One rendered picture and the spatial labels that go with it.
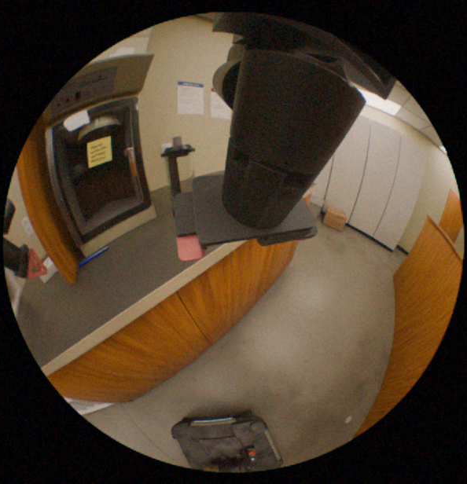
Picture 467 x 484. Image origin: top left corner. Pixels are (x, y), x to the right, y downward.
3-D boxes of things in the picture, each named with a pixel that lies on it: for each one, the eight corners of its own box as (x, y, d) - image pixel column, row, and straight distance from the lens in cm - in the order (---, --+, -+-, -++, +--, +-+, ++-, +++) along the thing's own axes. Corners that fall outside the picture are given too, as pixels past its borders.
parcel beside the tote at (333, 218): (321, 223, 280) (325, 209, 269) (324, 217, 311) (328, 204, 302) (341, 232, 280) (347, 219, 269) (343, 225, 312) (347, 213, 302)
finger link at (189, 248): (185, 229, 22) (171, 184, 14) (233, 221, 22) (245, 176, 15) (191, 275, 20) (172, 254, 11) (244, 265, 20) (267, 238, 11)
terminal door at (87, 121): (80, 246, 57) (48, 130, 58) (152, 206, 55) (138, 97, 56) (80, 247, 56) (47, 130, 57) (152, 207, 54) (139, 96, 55)
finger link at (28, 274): (42, 260, 53) (20, 248, 50) (51, 258, 46) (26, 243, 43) (41, 285, 52) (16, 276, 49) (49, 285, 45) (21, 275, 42)
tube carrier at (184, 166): (170, 208, 58) (160, 153, 53) (196, 202, 59) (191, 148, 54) (173, 221, 48) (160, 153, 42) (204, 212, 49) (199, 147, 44)
